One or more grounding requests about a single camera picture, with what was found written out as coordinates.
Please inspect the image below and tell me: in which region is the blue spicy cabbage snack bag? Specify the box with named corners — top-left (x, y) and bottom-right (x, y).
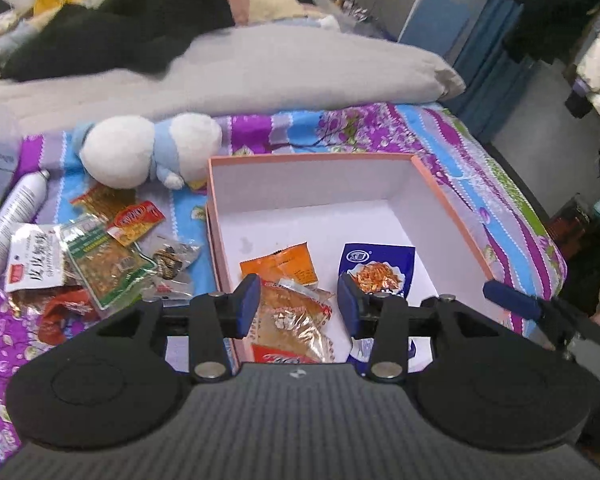
top-left (337, 243), bottom-right (416, 375)

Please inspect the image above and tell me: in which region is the clear dark snack packet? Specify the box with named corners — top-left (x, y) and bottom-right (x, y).
top-left (146, 236), bottom-right (202, 286)

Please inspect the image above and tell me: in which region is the clear brown tofu snack packet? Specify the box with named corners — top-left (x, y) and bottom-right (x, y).
top-left (248, 278), bottom-right (334, 364)

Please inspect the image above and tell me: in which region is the orange snack packet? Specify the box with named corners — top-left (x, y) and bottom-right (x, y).
top-left (240, 243), bottom-right (318, 285)

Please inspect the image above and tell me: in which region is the white red label snack packet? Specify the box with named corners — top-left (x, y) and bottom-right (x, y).
top-left (5, 223), bottom-right (65, 292)

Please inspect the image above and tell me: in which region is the green label snack packet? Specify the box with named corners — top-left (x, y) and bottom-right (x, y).
top-left (59, 214), bottom-right (157, 318)

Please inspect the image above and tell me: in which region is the pink cardboard box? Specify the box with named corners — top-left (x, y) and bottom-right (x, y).
top-left (206, 153), bottom-right (502, 366)

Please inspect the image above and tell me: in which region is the small red yellow snack packet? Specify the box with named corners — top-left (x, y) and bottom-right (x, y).
top-left (107, 200), bottom-right (166, 247)

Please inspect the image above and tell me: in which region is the red crumpled snack wrapper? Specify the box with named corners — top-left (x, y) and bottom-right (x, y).
top-left (9, 286), bottom-right (102, 347)

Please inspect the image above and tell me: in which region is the brown dried meat packet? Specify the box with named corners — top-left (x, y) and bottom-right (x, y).
top-left (70, 183), bottom-right (136, 221)

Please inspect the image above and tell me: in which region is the white blue plush toy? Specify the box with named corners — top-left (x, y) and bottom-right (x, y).
top-left (72, 113), bottom-right (222, 190)

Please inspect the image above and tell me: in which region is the white spray can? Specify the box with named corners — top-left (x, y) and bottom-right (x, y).
top-left (0, 170), bottom-right (50, 276)

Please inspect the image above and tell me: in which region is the grey duvet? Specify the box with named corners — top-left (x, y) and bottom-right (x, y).
top-left (0, 24), bottom-right (465, 136)

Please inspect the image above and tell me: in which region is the blue curtain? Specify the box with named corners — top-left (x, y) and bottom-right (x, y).
top-left (445, 0), bottom-right (534, 143)

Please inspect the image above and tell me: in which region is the blue chair back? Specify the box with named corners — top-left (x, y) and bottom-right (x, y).
top-left (404, 0), bottom-right (470, 58)

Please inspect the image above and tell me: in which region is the black clothing pile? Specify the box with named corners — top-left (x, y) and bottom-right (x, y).
top-left (0, 0), bottom-right (235, 82)

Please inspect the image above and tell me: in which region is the beige pink pillow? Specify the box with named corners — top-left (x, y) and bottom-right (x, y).
top-left (227, 0), bottom-right (325, 26)

